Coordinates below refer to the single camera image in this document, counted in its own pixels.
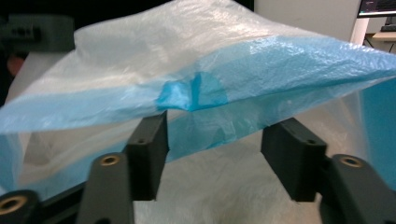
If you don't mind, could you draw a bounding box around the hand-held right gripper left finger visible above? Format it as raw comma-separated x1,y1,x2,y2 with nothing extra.
125,109,171,202

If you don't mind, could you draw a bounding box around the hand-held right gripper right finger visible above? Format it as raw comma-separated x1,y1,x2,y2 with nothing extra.
260,117,329,203

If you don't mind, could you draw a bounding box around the white plastic bag blue band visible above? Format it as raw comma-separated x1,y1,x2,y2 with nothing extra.
0,0,396,224

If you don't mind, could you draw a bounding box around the white cabinet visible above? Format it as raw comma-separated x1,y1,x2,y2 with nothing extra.
253,0,363,44

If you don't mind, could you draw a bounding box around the wooden desk with keyboard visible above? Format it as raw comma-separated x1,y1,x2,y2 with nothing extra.
365,23,396,54

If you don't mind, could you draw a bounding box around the computer monitor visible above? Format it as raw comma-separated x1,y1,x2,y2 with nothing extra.
357,0,396,19

